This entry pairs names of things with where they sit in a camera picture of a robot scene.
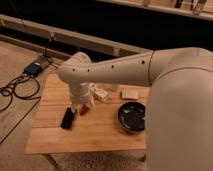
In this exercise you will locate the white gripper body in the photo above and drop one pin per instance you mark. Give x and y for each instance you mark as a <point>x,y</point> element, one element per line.
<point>81,94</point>

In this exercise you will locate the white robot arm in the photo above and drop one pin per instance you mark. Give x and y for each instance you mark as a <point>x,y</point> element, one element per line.
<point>179,109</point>

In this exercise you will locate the small red brown object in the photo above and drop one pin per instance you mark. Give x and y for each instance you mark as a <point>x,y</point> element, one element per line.
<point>83,110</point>

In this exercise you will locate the white patterned box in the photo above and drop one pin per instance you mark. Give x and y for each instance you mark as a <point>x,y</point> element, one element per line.
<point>99,93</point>

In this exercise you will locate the white rectangular block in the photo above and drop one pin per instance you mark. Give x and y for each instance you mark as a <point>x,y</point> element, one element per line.
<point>129,94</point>

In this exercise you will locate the black power adapter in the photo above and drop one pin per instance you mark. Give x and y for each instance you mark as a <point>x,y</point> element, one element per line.
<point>33,69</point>

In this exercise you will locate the black round bowl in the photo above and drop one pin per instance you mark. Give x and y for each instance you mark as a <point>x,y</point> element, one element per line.
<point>131,116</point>

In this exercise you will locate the wooden rail frame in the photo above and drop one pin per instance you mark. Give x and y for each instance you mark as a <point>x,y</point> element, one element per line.
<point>76,39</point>

